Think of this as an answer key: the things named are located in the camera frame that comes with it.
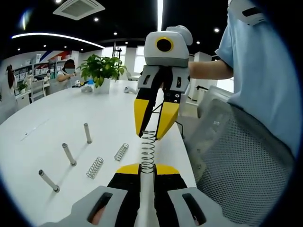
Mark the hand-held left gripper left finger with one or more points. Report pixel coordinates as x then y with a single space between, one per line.
118 186

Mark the person's right forearm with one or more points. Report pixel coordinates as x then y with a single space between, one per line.
210 69

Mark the grey mesh office chair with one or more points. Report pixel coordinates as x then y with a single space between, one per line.
236 165

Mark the metal pin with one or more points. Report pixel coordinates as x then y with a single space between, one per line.
48 180
87 133
69 154

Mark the white storage shelf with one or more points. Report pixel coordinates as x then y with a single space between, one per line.
40 67

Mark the white handheld controller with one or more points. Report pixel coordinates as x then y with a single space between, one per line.
130 90

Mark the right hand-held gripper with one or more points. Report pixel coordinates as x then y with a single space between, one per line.
165 50

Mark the person's body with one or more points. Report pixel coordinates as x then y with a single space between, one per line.
260 71

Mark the metal coil spring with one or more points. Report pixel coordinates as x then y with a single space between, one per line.
121 151
148 151
95 167

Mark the white worn device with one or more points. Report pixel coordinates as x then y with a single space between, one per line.
251 11

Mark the green potted plant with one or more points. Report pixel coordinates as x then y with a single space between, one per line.
101 68

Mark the white ceiling air vent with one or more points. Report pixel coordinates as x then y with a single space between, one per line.
78 8

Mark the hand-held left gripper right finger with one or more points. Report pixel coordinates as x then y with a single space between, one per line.
170 186

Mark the white office chair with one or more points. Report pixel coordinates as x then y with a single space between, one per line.
38 89

